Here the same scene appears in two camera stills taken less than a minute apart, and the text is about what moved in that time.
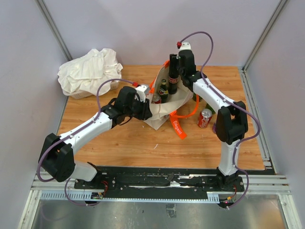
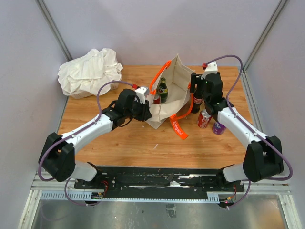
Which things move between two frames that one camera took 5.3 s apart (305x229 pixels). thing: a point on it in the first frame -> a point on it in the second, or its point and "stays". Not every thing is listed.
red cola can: [205, 116] stays
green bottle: [163, 91] stays
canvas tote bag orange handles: [162, 112] stays
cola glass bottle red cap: [173, 81] -> [197, 101]
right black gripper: [174, 60] -> [195, 79]
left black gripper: [146, 113] stays
